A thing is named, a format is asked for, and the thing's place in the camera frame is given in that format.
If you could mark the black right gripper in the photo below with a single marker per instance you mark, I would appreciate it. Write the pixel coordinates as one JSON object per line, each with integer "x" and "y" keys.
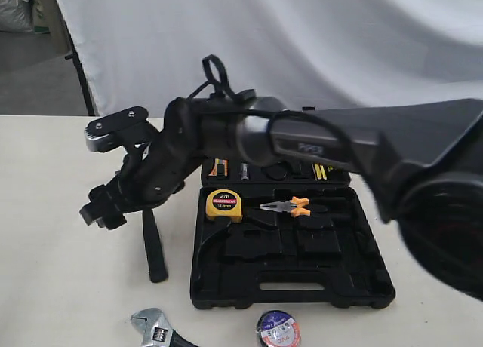
{"x": 151, "y": 172}

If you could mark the claw hammer black grip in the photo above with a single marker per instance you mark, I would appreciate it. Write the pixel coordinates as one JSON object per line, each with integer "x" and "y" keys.
{"x": 153, "y": 248}

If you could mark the chrome adjustable wrench black handle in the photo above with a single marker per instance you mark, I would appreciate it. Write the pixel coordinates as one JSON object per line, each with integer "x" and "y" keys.
{"x": 155, "y": 329}

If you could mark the black plastic tool case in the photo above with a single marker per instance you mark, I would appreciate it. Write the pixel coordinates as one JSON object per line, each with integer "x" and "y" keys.
{"x": 330, "y": 256}

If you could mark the black PVC electrical tape roll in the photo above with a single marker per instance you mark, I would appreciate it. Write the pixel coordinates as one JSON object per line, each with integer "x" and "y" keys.
{"x": 276, "y": 328}

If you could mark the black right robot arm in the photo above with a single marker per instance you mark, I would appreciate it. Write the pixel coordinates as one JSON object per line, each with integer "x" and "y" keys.
{"x": 422, "y": 163}

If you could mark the yellow tape measure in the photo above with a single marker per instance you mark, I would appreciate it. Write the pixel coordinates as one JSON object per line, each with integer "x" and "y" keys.
{"x": 224, "y": 202}

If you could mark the orange utility knife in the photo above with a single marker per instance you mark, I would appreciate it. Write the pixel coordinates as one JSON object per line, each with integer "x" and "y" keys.
{"x": 220, "y": 168}

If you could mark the clear voltage tester screwdriver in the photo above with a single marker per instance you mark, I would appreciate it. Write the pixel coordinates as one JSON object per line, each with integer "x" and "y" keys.
{"x": 244, "y": 171}

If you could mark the black backdrop stand pole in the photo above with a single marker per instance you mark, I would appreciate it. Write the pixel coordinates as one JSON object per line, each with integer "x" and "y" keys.
{"x": 72, "y": 54}

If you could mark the white backdrop cloth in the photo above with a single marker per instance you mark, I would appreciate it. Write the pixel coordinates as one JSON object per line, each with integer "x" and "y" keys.
{"x": 321, "y": 53}

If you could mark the grey sack in background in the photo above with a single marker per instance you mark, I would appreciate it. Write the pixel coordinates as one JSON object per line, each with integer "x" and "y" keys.
{"x": 16, "y": 16}

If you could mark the large yellow black screwdriver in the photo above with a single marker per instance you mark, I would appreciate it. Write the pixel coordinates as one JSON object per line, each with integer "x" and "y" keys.
{"x": 319, "y": 172}

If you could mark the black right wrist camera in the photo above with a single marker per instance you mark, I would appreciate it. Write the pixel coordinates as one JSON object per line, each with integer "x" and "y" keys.
{"x": 126, "y": 128}

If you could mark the orange handled pliers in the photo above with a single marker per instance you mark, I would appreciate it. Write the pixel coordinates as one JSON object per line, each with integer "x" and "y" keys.
{"x": 295, "y": 207}

